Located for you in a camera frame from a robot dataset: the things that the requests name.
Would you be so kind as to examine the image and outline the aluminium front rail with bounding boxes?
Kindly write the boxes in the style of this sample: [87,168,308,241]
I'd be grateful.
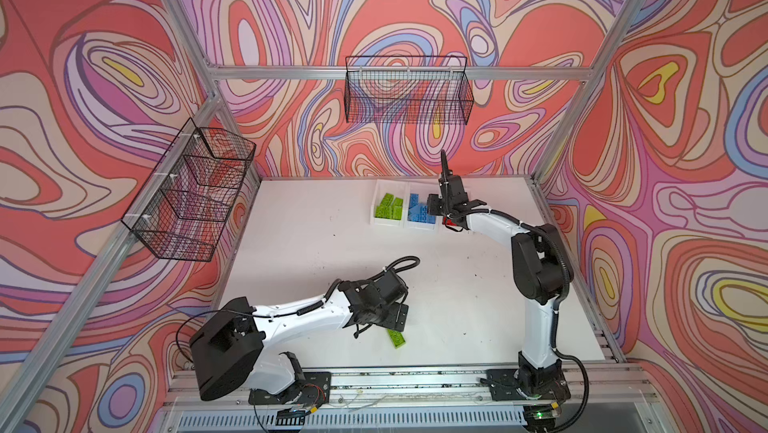
[161,362,661,409]

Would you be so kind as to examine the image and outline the black wire basket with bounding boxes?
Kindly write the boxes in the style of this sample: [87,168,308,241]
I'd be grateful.
[343,54,475,125]
[121,119,255,262]

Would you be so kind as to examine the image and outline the white vented cable duct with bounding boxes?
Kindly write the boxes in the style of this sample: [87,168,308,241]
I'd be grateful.
[170,405,527,432]

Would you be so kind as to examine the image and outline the left black wire basket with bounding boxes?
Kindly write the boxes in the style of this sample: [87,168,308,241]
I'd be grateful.
[121,119,255,262]

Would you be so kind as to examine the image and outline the green lego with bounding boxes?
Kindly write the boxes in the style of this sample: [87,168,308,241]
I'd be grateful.
[379,193,395,207]
[391,197,403,221]
[375,206,388,219]
[387,329,406,349]

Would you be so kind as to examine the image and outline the back black wire basket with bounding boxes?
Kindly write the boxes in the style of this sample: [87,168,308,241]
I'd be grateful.
[343,54,475,125]

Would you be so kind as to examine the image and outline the left white plastic bin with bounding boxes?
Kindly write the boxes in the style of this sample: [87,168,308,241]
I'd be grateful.
[370,179,408,227]

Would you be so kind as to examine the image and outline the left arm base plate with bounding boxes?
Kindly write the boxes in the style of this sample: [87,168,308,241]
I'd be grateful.
[248,371,332,408]

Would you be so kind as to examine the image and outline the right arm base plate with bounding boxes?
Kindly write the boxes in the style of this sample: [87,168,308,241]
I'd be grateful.
[479,368,571,403]

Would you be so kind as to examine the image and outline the right white plastic bin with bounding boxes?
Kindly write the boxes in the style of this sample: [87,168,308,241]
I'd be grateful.
[441,186,473,233]

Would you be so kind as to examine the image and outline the middle white plastic bin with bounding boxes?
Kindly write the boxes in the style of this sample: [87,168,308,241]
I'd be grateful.
[405,182,441,232]

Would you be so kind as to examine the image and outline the white plastic bin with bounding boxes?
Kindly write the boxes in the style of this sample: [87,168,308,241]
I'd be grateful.
[370,179,408,227]
[441,186,473,233]
[405,182,441,232]

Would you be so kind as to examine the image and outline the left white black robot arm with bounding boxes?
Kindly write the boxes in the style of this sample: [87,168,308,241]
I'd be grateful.
[188,255,421,407]

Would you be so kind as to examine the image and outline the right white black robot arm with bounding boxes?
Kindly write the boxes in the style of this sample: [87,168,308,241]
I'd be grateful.
[427,166,590,402]

